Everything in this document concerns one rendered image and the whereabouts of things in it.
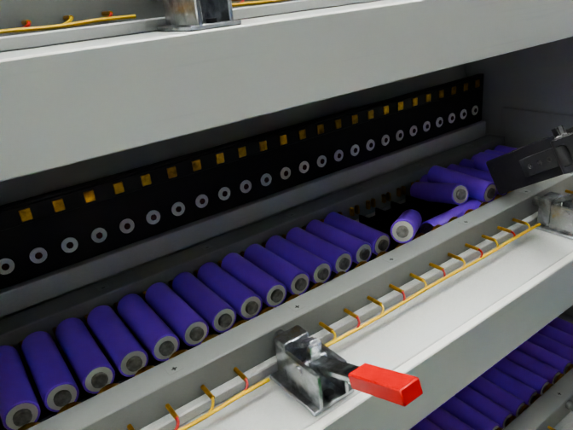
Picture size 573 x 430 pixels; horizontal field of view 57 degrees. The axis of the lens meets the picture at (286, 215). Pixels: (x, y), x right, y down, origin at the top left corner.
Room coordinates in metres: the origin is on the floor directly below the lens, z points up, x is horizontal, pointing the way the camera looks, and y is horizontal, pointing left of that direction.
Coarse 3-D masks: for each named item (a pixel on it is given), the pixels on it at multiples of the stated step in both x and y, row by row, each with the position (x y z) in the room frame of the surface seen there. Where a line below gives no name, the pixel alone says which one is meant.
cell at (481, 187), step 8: (432, 168) 0.49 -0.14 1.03; (440, 168) 0.48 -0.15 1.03; (432, 176) 0.48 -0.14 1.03; (440, 176) 0.48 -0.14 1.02; (448, 176) 0.47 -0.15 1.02; (456, 176) 0.46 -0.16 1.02; (464, 176) 0.46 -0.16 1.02; (472, 184) 0.45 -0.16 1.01; (480, 184) 0.44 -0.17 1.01; (488, 184) 0.44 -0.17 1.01; (472, 192) 0.45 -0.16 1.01; (480, 192) 0.44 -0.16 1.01; (488, 192) 0.44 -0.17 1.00; (480, 200) 0.45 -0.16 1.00; (488, 200) 0.44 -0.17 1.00
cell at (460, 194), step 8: (416, 184) 0.49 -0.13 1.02; (424, 184) 0.48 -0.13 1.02; (432, 184) 0.47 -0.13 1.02; (440, 184) 0.46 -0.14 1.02; (448, 184) 0.45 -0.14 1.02; (456, 184) 0.44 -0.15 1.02; (464, 184) 0.44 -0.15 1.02; (416, 192) 0.49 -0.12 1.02; (424, 192) 0.48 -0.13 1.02; (432, 192) 0.46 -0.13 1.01; (440, 192) 0.45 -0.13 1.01; (448, 192) 0.44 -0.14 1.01; (456, 192) 0.44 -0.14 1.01; (464, 192) 0.44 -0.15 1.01; (432, 200) 0.47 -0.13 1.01; (440, 200) 0.46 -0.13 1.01; (448, 200) 0.45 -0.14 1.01; (456, 200) 0.44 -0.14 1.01; (464, 200) 0.44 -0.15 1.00
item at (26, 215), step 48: (432, 96) 0.54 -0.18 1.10; (480, 96) 0.60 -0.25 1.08; (240, 144) 0.42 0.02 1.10; (288, 144) 0.45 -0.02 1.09; (336, 144) 0.48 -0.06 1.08; (96, 192) 0.36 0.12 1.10; (144, 192) 0.38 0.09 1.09; (192, 192) 0.41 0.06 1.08; (240, 192) 0.43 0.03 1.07; (0, 240) 0.33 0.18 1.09; (48, 240) 0.35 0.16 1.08; (0, 288) 0.34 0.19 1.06
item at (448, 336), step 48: (432, 144) 0.55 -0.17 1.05; (288, 192) 0.45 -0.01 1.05; (144, 240) 0.39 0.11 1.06; (192, 240) 0.41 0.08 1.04; (528, 240) 0.41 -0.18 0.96; (48, 288) 0.35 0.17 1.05; (432, 288) 0.36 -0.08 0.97; (480, 288) 0.35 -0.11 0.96; (528, 288) 0.34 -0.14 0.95; (384, 336) 0.31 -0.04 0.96; (432, 336) 0.31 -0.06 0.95; (480, 336) 0.32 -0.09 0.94; (528, 336) 0.36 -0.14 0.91; (432, 384) 0.30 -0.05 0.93
